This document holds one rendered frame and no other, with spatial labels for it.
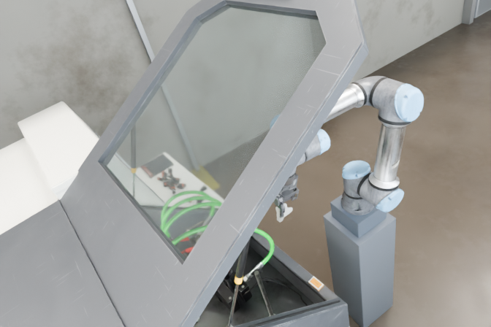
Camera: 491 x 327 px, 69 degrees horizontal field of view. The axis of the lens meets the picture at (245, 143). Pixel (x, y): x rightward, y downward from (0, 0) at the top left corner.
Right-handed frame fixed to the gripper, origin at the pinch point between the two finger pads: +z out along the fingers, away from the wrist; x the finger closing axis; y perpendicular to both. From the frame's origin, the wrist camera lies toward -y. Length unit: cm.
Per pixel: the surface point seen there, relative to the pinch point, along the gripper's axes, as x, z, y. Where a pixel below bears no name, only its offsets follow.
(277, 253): -4.3, 28.1, 1.9
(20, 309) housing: -2, -20, -77
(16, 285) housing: 6, -17, -78
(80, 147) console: 53, -12, -53
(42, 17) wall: 208, 10, -51
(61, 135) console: 70, -6, -59
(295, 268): -14.0, 25.0, 3.9
